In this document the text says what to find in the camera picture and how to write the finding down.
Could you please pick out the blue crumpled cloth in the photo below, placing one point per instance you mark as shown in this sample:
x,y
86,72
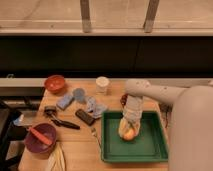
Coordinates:
x,y
95,108

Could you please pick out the blue round sponge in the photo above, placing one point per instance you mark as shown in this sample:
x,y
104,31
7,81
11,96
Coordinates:
x,y
79,95

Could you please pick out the metal fork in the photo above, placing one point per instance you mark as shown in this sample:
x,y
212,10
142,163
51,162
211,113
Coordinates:
x,y
94,134

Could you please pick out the black chair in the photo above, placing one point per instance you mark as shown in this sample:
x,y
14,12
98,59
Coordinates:
x,y
9,132

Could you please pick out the yellow corn husk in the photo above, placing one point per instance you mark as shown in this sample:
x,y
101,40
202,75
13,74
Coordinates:
x,y
56,160

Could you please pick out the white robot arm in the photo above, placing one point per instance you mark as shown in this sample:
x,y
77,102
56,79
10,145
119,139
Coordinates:
x,y
191,129

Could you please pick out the purple bowl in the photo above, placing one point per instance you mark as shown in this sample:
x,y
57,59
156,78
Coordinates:
x,y
34,145

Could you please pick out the green plastic tray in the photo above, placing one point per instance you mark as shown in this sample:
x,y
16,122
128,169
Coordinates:
x,y
148,146

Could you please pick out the white plastic cup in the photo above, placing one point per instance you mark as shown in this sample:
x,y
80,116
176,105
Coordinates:
x,y
102,84

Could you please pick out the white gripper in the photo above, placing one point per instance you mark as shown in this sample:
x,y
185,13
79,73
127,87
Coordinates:
x,y
132,112

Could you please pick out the orange bowl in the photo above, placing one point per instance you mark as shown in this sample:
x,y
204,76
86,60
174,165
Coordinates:
x,y
54,83

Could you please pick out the black rectangular remote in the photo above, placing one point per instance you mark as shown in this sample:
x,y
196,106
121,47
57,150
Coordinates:
x,y
85,117

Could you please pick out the orange spatula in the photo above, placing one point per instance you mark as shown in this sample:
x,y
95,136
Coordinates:
x,y
40,136

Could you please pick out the blue sponge block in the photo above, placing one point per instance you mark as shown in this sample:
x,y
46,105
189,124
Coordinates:
x,y
65,101

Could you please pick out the bunch of red grapes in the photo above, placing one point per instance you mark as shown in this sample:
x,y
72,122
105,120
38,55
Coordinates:
x,y
123,99

